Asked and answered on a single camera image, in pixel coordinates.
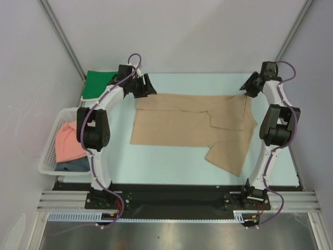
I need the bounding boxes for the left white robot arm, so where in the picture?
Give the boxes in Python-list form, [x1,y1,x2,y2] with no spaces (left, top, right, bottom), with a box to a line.
[76,64,157,209]

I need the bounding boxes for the beige t shirt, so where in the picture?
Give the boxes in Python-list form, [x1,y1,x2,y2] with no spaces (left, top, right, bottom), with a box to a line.
[131,94,258,176]

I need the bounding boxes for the aluminium rail frame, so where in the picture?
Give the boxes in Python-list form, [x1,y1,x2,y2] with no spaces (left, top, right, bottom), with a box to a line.
[35,182,332,249]

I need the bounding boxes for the white plastic basket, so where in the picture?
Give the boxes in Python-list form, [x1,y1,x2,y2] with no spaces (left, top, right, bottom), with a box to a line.
[37,107,91,176]

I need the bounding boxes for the white slotted cable duct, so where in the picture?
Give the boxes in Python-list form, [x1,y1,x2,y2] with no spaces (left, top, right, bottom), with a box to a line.
[48,211,258,223]

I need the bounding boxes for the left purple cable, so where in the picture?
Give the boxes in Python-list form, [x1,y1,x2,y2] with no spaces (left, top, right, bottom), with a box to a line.
[52,53,143,235]

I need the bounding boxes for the purple cable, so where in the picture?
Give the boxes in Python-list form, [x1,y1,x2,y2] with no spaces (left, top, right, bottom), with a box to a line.
[244,60,299,231]
[52,53,143,235]

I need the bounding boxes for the blue grey t shirt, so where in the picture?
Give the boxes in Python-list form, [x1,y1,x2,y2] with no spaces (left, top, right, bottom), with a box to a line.
[55,157,90,172]

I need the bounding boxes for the folded white t shirt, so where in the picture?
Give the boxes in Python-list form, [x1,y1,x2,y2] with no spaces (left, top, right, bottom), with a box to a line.
[80,69,119,103]

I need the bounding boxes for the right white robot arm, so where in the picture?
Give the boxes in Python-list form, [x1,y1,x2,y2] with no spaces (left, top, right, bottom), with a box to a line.
[239,61,301,209]

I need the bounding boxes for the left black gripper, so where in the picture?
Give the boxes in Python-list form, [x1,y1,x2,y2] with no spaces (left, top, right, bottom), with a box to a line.
[127,73,156,99]

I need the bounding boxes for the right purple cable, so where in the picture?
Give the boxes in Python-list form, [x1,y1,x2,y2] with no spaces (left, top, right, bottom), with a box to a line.
[244,60,299,231]

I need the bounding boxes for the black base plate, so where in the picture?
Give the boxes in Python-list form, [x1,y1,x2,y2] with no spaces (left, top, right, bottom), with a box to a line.
[52,182,272,219]

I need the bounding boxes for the pink t shirt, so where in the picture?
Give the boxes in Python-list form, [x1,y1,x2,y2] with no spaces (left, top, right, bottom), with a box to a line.
[55,121,86,163]

